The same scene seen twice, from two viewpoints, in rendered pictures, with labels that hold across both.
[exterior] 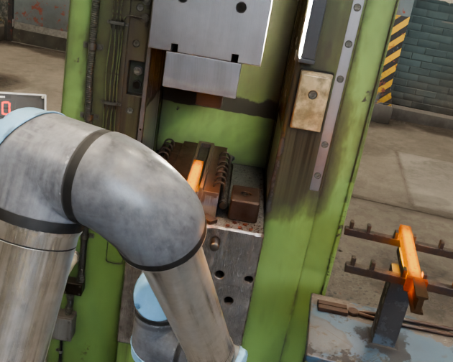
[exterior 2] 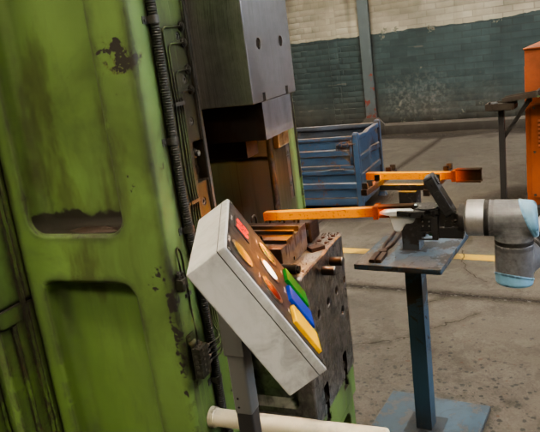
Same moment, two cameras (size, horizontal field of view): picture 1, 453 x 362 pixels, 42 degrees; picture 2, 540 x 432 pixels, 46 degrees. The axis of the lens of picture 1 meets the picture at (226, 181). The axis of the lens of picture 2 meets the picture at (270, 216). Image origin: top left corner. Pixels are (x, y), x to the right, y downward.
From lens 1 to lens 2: 1.90 m
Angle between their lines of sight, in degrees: 62
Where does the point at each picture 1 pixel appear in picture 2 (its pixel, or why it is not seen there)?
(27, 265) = not seen: outside the picture
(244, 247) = (339, 252)
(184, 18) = (262, 63)
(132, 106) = (204, 195)
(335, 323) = (398, 259)
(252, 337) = not seen: hidden behind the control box
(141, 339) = (531, 261)
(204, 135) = not seen: hidden behind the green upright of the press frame
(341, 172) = (296, 171)
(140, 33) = (191, 108)
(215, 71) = (283, 107)
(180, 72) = (271, 119)
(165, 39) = (259, 91)
